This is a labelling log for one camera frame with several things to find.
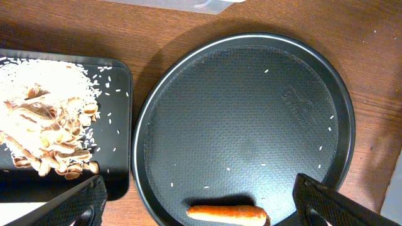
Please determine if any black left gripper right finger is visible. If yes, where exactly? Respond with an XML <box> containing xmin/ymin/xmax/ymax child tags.
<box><xmin>293</xmin><ymin>173</ymin><xmax>398</xmax><ymax>226</ymax></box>

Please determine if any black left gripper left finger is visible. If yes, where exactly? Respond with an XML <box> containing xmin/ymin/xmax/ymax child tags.
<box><xmin>3</xmin><ymin>176</ymin><xmax>108</xmax><ymax>225</ymax></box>

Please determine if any orange carrot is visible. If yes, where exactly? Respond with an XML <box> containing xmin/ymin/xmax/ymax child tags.
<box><xmin>186</xmin><ymin>205</ymin><xmax>268</xmax><ymax>225</ymax></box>

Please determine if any grey dishwasher rack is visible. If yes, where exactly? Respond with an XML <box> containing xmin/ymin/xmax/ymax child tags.
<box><xmin>380</xmin><ymin>155</ymin><xmax>402</xmax><ymax>225</ymax></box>

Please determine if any rice and peanut shell pile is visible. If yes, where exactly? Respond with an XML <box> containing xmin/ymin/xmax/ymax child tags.
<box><xmin>1</xmin><ymin>56</ymin><xmax>102</xmax><ymax>180</ymax></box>

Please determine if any round black tray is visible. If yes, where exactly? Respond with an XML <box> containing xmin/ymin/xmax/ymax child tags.
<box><xmin>132</xmin><ymin>33</ymin><xmax>356</xmax><ymax>225</ymax></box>

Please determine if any black rectangular tray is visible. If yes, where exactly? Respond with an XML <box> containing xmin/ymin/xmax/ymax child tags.
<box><xmin>1</xmin><ymin>49</ymin><xmax>133</xmax><ymax>203</ymax></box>

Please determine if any clear plastic bin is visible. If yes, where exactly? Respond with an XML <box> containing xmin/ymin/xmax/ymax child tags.
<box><xmin>106</xmin><ymin>0</ymin><xmax>246</xmax><ymax>14</ymax></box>

